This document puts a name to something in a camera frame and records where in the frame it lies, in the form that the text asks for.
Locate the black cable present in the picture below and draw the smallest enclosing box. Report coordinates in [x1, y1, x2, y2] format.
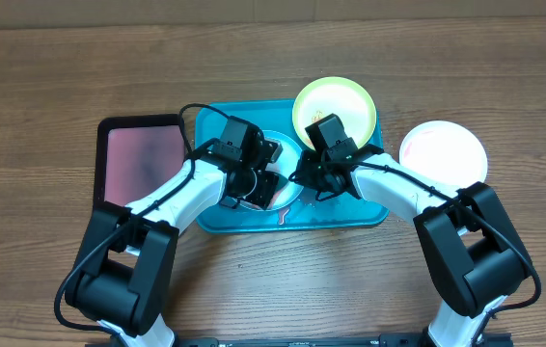
[53, 103, 235, 334]
[287, 158, 543, 347]

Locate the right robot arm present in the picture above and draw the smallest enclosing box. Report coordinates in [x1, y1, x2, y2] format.
[289, 146, 538, 346]

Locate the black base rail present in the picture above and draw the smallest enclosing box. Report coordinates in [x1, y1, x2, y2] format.
[84, 331, 514, 347]

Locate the light blue plate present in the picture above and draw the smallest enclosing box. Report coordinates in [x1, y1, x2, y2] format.
[263, 130, 303, 211]

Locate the teal plastic tray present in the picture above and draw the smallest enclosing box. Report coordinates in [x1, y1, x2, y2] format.
[197, 99, 389, 233]

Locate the white plate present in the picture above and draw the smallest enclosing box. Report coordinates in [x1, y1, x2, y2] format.
[398, 120, 488, 188]

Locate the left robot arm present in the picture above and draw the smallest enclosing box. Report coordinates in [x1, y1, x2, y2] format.
[54, 134, 283, 346]

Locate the left black cable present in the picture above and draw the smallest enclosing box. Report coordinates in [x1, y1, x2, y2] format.
[53, 103, 235, 334]

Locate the yellow-green plate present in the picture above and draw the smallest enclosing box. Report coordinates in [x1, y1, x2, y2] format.
[292, 76, 378, 149]

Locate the right black cable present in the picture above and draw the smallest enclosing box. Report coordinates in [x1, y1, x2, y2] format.
[287, 158, 543, 347]

